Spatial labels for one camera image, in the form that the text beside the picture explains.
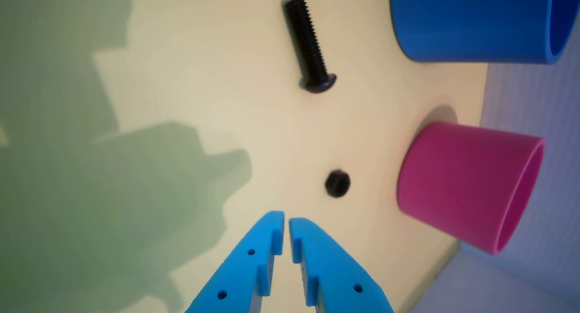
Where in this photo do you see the blue round cup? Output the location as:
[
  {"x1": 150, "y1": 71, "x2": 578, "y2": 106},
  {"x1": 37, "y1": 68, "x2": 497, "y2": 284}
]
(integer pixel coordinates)
[{"x1": 389, "y1": 0, "x2": 580, "y2": 65}]

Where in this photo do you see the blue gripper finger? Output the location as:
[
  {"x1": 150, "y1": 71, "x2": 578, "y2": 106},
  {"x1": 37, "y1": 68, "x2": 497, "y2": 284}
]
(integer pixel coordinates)
[
  {"x1": 289, "y1": 217, "x2": 395, "y2": 313},
  {"x1": 185, "y1": 211, "x2": 285, "y2": 313}
]

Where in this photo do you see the pink round cup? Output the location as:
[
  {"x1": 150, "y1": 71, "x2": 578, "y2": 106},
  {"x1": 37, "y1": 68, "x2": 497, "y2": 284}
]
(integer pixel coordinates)
[{"x1": 396, "y1": 121, "x2": 546, "y2": 256}]

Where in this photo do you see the yellow paper sheet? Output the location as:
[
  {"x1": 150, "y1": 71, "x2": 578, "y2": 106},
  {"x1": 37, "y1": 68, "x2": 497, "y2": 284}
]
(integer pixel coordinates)
[{"x1": 0, "y1": 0, "x2": 489, "y2": 313}]

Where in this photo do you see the black bolt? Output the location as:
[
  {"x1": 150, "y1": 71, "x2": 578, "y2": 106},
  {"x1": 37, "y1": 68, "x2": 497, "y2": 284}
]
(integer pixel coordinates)
[{"x1": 283, "y1": 0, "x2": 338, "y2": 94}]

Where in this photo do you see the black hex nut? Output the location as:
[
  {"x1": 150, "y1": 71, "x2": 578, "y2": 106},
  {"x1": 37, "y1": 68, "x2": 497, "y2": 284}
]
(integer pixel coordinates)
[{"x1": 324, "y1": 169, "x2": 351, "y2": 198}]

